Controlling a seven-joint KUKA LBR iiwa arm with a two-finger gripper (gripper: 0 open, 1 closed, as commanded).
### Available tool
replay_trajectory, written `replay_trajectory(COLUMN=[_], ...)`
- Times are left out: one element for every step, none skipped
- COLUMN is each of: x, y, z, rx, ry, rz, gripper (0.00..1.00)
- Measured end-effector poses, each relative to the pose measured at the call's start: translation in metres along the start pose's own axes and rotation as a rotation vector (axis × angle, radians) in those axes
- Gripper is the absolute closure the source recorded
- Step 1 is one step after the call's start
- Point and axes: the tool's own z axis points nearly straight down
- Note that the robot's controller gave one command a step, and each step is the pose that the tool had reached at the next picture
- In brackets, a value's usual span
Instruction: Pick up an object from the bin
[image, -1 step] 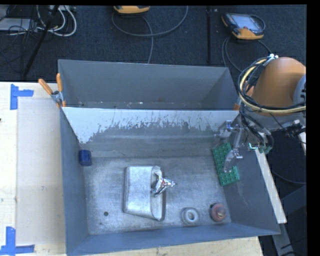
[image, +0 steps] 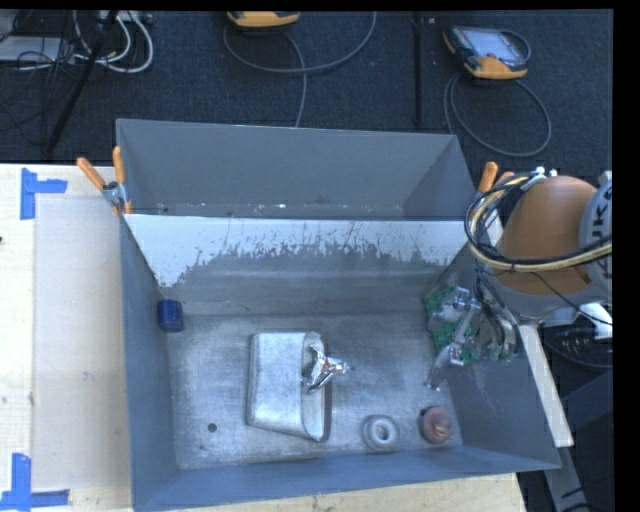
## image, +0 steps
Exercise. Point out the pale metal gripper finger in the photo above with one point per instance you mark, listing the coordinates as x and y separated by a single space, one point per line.
452 306
444 362

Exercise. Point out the red-brown round toy fruit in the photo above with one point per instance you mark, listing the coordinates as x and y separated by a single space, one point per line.
436 425

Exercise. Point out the crumpled silver foil piece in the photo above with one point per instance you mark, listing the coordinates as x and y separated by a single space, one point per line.
324 369

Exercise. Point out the red-brown flat block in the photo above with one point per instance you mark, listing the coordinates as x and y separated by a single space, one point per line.
275 385

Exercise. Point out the grey metal bin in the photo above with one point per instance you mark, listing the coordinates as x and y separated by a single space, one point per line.
280 280

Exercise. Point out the blue block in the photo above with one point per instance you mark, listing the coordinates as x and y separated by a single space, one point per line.
170 315

